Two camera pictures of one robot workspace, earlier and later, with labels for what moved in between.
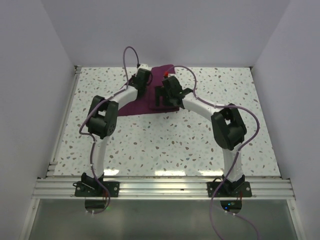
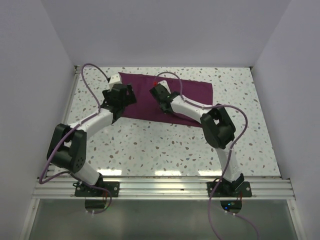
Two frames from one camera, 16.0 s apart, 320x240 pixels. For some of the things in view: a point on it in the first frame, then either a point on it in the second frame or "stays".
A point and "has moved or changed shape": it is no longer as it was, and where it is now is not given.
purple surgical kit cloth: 146,103 has moved or changed shape
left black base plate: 95,189 stays
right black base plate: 228,189 stays
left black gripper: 132,79 → 130,98
